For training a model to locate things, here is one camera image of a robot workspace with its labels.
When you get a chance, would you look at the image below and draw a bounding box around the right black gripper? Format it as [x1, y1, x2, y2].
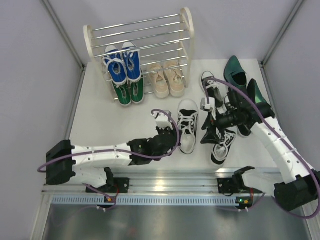
[201, 108, 240, 145]

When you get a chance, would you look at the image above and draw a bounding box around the black white sneaker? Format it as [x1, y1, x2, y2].
[177, 99, 199, 155]
[211, 129, 237, 167]

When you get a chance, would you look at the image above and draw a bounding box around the beige lace sneaker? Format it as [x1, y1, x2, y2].
[163, 60, 185, 98]
[147, 63, 170, 99]

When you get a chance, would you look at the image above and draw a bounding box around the green sneaker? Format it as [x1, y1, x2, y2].
[112, 82, 132, 107]
[129, 77, 145, 104]

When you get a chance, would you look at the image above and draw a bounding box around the blue sneaker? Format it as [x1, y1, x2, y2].
[122, 41, 142, 83]
[102, 45, 127, 86]

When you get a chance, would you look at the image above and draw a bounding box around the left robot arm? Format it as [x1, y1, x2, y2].
[38, 109, 182, 193]

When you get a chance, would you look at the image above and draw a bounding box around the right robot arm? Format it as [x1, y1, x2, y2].
[200, 91, 320, 212]

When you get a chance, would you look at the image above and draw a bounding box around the teal heel shoe lower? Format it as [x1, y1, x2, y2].
[247, 78, 275, 119]

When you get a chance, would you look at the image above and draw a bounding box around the teal heel shoe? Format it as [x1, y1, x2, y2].
[223, 55, 247, 94]
[247, 78, 275, 119]

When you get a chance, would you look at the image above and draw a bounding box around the teal heel shoe upper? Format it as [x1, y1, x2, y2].
[223, 55, 247, 94]

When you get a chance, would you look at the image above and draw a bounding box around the white metal shoe rack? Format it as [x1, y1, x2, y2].
[83, 7, 195, 102]

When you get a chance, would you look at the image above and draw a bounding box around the aluminium mounting rail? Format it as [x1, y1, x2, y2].
[41, 167, 281, 196]

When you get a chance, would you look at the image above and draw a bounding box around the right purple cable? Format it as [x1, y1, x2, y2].
[204, 77, 320, 220]

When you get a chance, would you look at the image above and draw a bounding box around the purple cable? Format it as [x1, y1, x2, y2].
[204, 77, 320, 220]
[36, 108, 182, 213]

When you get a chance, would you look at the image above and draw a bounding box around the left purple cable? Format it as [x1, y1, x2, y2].
[36, 108, 182, 213]

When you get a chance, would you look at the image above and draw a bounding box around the perforated cable tray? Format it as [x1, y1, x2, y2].
[51, 195, 245, 207]

